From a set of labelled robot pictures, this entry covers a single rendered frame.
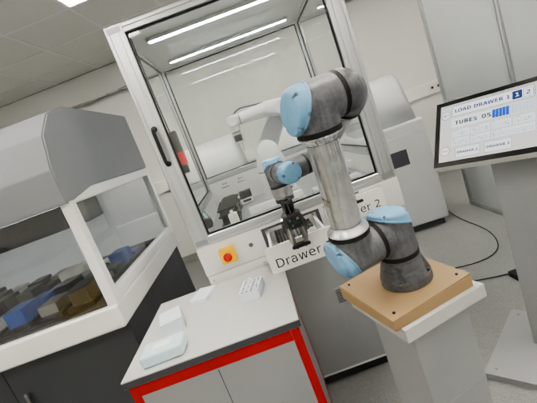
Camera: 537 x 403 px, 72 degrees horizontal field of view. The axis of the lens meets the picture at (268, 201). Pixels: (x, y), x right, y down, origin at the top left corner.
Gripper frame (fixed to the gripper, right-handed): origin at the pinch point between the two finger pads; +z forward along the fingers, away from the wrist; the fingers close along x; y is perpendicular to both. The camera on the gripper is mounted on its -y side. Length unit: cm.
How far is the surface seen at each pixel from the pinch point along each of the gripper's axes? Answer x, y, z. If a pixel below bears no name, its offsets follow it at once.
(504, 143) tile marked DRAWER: 85, 2, -10
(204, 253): -44, -33, -1
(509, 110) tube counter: 93, -3, -20
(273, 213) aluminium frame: -6.1, -33.1, -7.4
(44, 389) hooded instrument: -129, -15, 28
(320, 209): 15.3, -33.3, -1.3
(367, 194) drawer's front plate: 39, -32, -1
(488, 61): 174, -127, -36
